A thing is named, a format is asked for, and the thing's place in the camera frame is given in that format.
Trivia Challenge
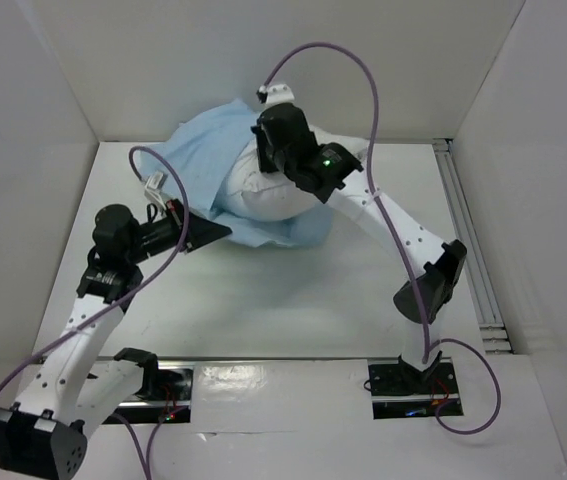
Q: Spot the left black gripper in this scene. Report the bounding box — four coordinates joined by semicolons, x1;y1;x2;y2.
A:
126;198;231;265

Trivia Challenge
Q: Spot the white pillow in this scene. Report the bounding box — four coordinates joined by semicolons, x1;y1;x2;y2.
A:
210;122;367;224

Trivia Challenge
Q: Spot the light blue pillowcase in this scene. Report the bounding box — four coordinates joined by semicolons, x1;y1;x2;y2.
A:
151;99;333;248

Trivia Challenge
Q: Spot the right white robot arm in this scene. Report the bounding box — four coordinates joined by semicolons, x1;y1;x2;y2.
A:
252;102;467;392

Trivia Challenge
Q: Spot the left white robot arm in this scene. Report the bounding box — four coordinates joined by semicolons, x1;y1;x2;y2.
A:
0;200;232;479

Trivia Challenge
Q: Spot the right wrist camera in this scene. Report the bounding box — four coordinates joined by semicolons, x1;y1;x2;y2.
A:
256;83;295;108

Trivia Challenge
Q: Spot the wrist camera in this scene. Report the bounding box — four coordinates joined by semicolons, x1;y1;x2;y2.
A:
256;83;295;108
143;171;170;207

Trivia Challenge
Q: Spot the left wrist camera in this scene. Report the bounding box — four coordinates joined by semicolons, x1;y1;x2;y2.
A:
143;171;170;207

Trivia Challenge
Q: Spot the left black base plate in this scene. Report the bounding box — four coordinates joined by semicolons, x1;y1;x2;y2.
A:
104;362;194;425

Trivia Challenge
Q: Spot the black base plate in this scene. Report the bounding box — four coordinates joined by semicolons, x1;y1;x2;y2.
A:
104;362;194;425
363;358;464;420

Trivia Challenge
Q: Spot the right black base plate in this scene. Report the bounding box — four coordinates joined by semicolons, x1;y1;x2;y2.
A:
363;358;464;420

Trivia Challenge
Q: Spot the aluminium rail frame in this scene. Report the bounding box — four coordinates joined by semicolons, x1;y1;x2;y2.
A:
433;139;514;355

